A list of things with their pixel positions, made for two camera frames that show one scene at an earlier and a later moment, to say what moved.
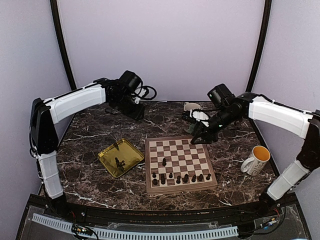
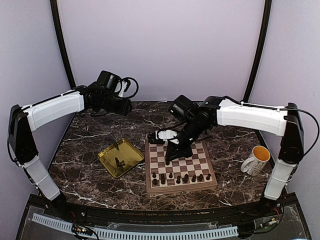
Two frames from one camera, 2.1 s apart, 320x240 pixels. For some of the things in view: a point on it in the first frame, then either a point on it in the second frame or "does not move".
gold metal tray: [121, 157] does not move
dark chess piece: [186, 179] does not move
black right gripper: [208, 136] to [171, 148]
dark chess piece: [178, 179] does not move
